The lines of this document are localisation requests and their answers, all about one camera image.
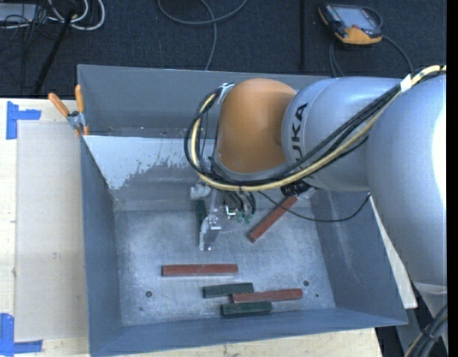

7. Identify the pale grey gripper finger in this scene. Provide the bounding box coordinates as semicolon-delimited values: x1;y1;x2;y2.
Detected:
198;216;222;252

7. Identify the red-brown flat block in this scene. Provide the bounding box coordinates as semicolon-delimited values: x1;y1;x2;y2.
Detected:
161;263;239;278
231;288;304;305
247;195;299;244

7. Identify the grey metal bin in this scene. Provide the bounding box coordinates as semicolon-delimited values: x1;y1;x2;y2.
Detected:
76;64;409;357

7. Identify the dark green flat block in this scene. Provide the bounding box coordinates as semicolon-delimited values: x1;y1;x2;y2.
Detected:
202;282;255;300
219;300;274;319

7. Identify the pale flat board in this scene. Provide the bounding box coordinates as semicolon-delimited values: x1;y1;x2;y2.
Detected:
13;120;89;344

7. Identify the black cylinder on white bracket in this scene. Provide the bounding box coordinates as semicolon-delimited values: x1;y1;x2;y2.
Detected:
279;181;316;201

